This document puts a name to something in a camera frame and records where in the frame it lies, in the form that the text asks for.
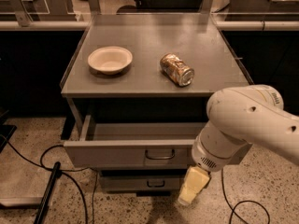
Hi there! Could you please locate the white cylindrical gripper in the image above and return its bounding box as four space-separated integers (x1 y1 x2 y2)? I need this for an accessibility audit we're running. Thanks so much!
178 121 252 205

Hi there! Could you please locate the grey top drawer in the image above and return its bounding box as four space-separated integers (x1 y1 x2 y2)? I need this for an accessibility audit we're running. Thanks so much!
64 116 204 170

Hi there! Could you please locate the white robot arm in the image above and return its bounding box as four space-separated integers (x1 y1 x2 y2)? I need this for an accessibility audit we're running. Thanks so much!
178 85 299 205

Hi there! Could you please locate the grey metal drawer cabinet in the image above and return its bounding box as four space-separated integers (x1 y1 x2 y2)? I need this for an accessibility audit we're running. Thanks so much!
59 12 254 198

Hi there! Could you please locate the crushed gold drink can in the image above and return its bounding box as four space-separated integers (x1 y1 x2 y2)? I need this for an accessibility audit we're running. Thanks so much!
160 53 194 87

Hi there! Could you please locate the black metal stand leg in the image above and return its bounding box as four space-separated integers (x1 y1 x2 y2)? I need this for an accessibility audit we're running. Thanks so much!
34 161 61 224

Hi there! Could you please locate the white paper bowl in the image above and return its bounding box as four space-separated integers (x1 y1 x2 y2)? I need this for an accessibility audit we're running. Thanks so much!
88 47 133 75

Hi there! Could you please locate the black cable right floor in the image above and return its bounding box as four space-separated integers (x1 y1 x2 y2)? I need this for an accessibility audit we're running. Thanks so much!
220 168 271 224

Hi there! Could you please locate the black cable floor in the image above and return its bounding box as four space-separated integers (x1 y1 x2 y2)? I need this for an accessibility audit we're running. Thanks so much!
220 168 271 224
0 133 99 224

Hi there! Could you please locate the black cable left floor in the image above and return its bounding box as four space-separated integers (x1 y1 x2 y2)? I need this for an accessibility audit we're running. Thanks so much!
0 133 99 224

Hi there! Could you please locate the white horizontal rail pipe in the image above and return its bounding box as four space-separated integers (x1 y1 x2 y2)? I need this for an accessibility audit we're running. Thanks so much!
0 21 299 31

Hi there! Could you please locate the grey metal bracket post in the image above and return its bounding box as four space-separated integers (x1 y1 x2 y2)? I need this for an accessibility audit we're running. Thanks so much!
9 0 31 27

